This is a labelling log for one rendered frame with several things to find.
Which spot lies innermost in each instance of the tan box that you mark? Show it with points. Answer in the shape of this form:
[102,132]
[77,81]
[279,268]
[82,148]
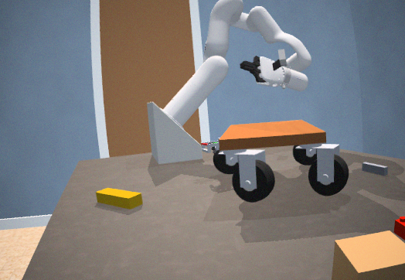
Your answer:
[379,256]

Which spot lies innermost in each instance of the grey rectangular bar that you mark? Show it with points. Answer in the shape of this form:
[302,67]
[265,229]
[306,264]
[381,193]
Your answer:
[374,168]

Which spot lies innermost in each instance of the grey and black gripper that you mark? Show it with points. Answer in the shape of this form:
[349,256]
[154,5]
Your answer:
[269,77]

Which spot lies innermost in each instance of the orange wheeled dolly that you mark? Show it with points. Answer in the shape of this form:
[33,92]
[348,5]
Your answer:
[252,181]

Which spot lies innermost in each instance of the yellow rectangular block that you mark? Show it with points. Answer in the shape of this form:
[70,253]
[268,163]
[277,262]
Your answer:
[119,198]

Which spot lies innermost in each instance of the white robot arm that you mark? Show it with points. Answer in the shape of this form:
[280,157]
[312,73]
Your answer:
[215,66]

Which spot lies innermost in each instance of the red rectangular block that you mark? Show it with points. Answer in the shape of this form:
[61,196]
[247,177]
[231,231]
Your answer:
[399,227]

